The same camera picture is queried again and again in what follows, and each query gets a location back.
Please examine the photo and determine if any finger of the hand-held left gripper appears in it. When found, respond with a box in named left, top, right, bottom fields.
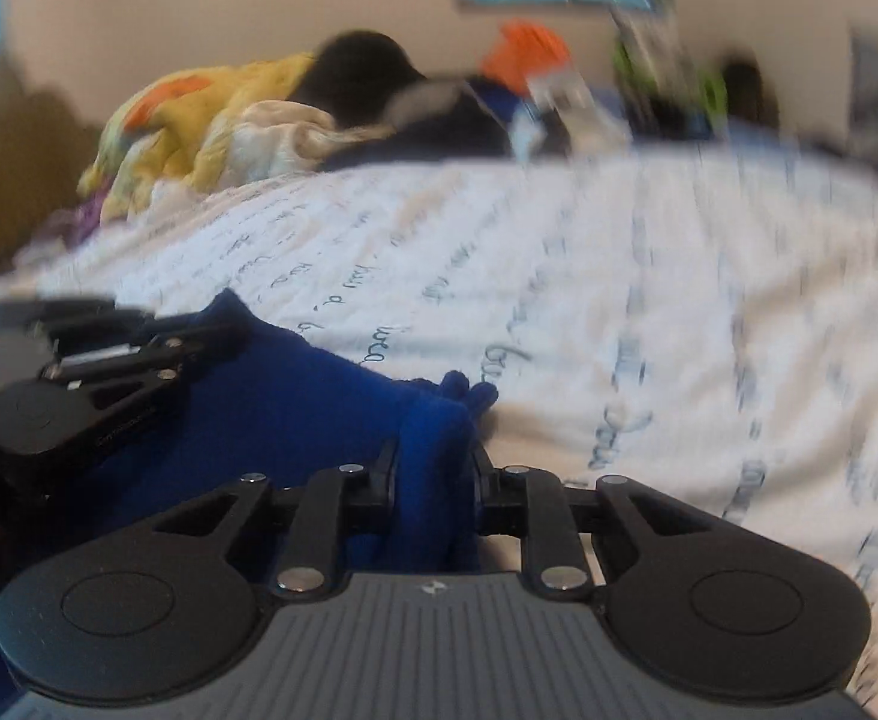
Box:
left=38, top=319, right=252, bottom=430
left=0, top=298, right=151, bottom=346

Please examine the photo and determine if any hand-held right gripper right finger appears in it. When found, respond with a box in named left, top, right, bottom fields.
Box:
left=471, top=445, right=719, bottom=601

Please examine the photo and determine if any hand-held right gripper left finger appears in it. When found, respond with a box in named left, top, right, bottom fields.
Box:
left=151, top=437, right=404, bottom=602

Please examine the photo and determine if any blue fleece garment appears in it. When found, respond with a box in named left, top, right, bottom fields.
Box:
left=0, top=289, right=500, bottom=720

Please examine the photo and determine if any purple cloth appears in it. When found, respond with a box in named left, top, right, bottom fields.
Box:
left=49, top=199, right=110, bottom=241

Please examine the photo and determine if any brown scalloped headboard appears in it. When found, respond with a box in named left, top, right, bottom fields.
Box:
left=0, top=60, right=103, bottom=293

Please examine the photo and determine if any cream white cloth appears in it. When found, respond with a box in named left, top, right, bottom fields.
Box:
left=206, top=101, right=380, bottom=181

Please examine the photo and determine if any yellow patterned blanket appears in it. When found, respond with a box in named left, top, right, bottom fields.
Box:
left=79, top=52, right=320, bottom=222

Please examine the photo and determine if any white script-printed bed cover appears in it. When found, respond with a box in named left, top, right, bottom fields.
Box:
left=0, top=150, right=878, bottom=720

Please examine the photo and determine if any black cloth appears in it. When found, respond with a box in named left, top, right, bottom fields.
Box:
left=289, top=30, right=429, bottom=128

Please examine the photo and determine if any dark garment with grey trim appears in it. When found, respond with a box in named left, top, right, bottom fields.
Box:
left=319, top=75, right=515, bottom=170

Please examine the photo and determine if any white plastic packaging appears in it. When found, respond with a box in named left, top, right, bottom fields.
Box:
left=525, top=67, right=631, bottom=155

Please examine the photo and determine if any orange cloth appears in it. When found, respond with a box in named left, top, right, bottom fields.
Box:
left=480, top=19, right=571, bottom=95

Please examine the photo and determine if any green object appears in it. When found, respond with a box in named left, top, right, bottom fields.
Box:
left=611, top=15, right=732, bottom=121

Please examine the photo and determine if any dark round object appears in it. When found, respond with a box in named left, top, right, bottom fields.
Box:
left=716, top=52, right=779, bottom=121

